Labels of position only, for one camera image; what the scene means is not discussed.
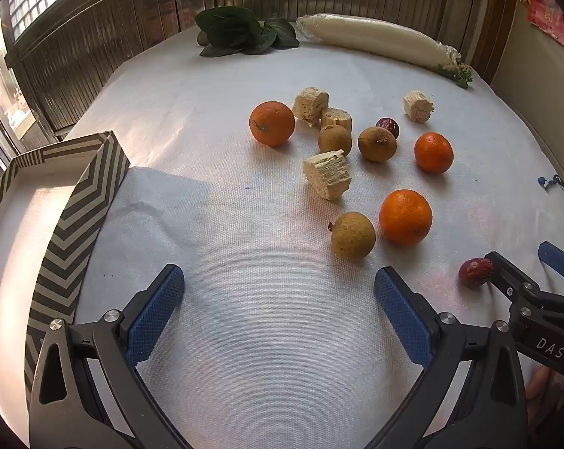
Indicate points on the wooden slatted partition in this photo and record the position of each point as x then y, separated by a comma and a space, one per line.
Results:
99, 46

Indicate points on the small orange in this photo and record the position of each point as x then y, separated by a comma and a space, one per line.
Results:
433, 152

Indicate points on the large nougat block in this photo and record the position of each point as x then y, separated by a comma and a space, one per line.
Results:
327, 174

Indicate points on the medium orange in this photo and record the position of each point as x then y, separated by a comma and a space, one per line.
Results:
405, 217

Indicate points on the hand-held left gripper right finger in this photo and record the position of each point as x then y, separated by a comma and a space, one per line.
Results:
403, 313

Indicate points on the red wall poster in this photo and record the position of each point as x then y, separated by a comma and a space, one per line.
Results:
548, 14

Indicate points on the striped cardboard box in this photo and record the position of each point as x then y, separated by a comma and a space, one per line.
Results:
66, 224

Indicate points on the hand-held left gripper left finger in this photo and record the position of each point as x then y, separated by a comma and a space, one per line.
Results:
155, 311

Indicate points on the green leafy vegetable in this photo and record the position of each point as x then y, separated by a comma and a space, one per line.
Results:
235, 30

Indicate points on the lone nougat block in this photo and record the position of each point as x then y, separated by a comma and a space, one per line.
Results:
418, 106

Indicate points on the person's right hand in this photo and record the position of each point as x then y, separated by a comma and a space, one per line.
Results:
541, 383

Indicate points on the wrapped white radish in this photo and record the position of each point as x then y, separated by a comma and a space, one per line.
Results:
370, 37

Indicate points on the red date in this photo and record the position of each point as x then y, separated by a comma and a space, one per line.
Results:
473, 271
388, 125

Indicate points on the large orange with stem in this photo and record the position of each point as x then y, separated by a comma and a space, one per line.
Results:
272, 123

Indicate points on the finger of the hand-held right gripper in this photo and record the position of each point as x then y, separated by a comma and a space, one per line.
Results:
511, 283
560, 262

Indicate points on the brown longan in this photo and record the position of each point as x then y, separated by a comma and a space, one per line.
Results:
334, 140
377, 143
353, 235

